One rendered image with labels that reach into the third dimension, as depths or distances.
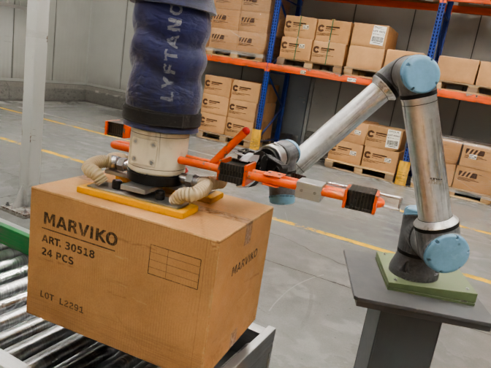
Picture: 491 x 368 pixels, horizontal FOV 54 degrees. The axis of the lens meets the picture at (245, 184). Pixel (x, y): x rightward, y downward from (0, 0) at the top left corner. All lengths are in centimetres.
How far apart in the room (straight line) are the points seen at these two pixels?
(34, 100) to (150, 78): 304
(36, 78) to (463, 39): 736
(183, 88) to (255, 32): 785
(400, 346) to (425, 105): 95
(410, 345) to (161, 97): 135
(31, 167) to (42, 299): 292
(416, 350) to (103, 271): 126
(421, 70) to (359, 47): 693
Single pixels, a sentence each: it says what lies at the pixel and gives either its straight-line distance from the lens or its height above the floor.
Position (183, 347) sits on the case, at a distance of 135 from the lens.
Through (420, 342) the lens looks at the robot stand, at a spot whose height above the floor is 55.
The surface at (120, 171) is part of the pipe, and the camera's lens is 154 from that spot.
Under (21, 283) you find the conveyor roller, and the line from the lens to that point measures 209.
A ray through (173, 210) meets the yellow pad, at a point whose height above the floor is 108.
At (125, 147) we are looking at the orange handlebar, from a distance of 148.
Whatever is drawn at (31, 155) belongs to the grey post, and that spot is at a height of 50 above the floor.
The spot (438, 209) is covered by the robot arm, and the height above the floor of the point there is 111.
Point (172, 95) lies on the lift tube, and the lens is 133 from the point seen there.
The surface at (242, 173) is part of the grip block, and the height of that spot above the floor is 120.
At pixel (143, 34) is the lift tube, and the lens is 136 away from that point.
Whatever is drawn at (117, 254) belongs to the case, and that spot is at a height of 94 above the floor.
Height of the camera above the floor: 147
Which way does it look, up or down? 13 degrees down
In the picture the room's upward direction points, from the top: 9 degrees clockwise
